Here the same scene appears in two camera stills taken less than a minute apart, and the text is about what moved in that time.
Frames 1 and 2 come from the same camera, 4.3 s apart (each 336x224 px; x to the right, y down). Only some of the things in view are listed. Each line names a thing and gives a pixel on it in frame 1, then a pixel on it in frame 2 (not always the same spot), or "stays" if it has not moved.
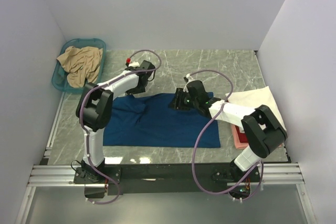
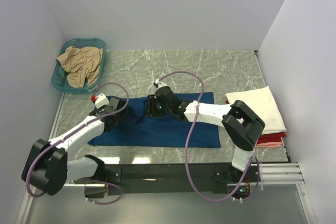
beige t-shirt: [81, 64] stays
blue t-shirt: [147, 121] stays
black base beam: [101, 180] stays
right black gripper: [177, 104] -> [150, 106]
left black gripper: [134, 91] -> [120, 121]
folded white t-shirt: [255, 98] stays
